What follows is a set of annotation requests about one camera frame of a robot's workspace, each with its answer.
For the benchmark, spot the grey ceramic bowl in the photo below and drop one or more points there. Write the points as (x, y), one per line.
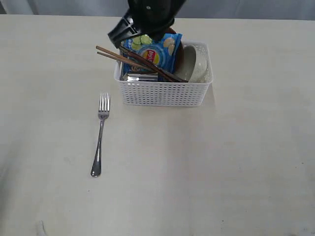
(194, 66)

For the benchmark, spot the shiny steel cup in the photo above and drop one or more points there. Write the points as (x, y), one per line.
(140, 77)

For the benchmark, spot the steel fork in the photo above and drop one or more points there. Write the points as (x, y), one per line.
(103, 114)

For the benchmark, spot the white plastic perforated basket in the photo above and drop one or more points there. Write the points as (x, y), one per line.
(164, 93)

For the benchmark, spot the brown wooden plate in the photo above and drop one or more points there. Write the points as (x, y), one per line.
(179, 58)

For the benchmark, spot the dark red wooden spoon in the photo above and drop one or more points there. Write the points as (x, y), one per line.
(167, 76)

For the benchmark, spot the wooden chopstick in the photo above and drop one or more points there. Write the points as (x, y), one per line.
(103, 50)
(126, 61)

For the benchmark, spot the blue chips bag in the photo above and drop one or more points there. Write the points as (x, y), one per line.
(161, 53)

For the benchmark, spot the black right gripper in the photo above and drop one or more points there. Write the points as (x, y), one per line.
(150, 17)

